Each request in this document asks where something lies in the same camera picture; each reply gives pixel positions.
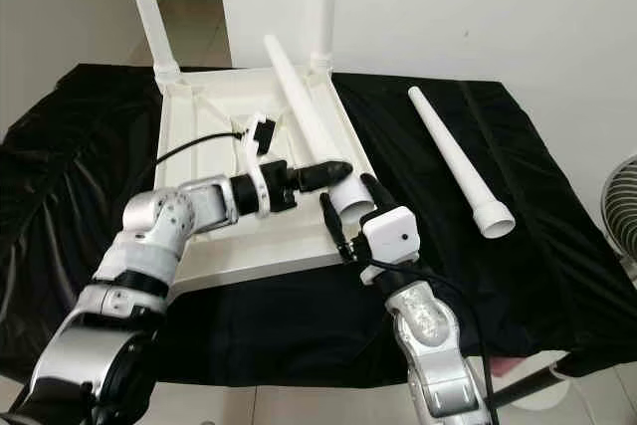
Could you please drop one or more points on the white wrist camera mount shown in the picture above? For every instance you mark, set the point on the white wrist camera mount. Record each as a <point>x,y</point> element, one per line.
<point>393,236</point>
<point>271,191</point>

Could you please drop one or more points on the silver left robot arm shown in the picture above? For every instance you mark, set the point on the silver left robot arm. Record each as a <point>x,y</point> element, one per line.
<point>159,216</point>

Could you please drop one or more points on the white plastic children table top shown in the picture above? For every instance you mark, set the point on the white plastic children table top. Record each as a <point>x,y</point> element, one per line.
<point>209,136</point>

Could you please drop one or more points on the black metal table leg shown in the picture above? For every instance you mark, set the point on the black metal table leg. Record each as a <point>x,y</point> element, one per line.
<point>537,388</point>

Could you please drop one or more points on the white standing fan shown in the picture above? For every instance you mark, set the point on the white standing fan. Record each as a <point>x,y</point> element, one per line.
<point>622,211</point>

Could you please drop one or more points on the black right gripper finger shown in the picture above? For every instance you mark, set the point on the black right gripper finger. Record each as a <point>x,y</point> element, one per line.
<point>333,220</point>
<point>376,194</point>

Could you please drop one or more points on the black table cloth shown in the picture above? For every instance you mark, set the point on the black table cloth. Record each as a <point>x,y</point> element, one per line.
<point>508,296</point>

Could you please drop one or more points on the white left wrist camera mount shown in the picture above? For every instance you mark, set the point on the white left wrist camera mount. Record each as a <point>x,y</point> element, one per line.
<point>271,191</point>

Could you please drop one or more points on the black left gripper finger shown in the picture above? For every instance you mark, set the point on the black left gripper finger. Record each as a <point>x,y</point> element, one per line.
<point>328,174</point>

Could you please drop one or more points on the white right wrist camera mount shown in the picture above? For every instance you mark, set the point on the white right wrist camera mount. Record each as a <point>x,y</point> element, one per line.
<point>393,236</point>

